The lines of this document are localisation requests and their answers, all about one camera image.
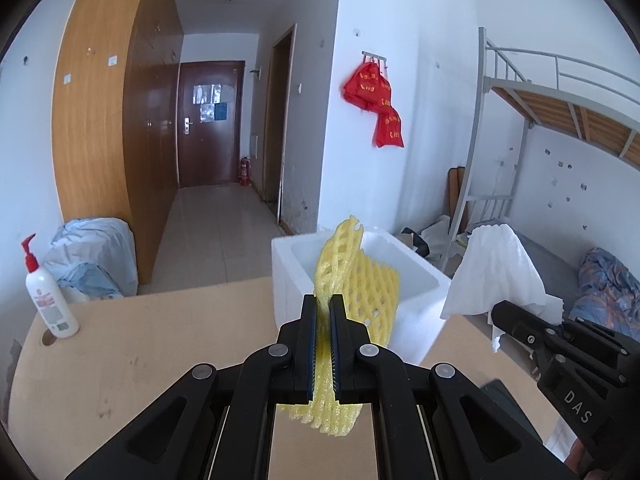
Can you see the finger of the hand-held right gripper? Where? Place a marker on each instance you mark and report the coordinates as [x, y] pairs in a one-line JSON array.
[[605, 347], [525, 327]]

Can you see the grey plastic covered bundle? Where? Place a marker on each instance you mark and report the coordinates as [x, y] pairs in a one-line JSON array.
[[95, 250]]

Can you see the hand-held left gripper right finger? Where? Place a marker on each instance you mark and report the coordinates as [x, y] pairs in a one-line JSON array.
[[336, 355]]

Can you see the leaning wooden board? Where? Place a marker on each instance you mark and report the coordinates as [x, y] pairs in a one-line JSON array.
[[455, 190]]

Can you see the metal wall hook rack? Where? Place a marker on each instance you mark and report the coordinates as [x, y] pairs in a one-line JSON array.
[[374, 57]]

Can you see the black bag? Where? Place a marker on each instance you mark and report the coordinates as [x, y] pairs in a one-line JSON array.
[[419, 245]]

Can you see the patterned blue blanket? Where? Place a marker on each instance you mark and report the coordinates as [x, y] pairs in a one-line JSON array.
[[610, 285]]

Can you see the white lotion pump bottle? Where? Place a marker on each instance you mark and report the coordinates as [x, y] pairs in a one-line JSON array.
[[50, 305]]

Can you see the grey mattress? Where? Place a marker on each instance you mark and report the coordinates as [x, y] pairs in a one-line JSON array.
[[550, 267]]

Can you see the white bag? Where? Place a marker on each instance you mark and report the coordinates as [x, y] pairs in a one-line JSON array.
[[436, 232]]

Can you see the dark brown door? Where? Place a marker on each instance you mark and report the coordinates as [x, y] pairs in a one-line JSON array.
[[220, 150]]

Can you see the grey notice sheet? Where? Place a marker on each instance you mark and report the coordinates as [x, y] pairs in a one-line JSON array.
[[206, 92]]

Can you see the blue notice sheet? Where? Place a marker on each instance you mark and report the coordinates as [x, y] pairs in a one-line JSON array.
[[220, 111]]

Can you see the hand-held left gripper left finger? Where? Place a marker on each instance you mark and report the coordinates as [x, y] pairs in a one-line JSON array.
[[310, 355]]

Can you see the yellow foam net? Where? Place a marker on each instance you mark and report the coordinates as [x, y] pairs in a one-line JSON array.
[[360, 285]]

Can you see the light wooden side door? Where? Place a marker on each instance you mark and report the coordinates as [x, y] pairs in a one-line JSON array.
[[275, 135]]

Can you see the red bag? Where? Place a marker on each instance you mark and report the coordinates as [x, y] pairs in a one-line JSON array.
[[385, 92], [390, 130], [360, 87]]

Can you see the white notice sheet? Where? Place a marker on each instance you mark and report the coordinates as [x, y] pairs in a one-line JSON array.
[[207, 112]]

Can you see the white metal bunk bed frame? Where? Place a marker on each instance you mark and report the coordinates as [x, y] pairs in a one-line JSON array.
[[482, 110]]

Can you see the wooden wardrobe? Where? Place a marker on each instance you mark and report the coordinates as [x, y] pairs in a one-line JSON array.
[[100, 135]]

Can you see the metal door lock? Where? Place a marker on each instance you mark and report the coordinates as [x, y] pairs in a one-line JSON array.
[[186, 126]]

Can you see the white cloth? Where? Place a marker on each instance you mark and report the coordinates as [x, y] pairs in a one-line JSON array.
[[500, 270]]

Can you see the white foam box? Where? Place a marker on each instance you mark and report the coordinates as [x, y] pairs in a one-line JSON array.
[[295, 280]]

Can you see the red fire extinguisher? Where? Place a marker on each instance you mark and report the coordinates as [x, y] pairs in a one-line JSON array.
[[245, 172]]

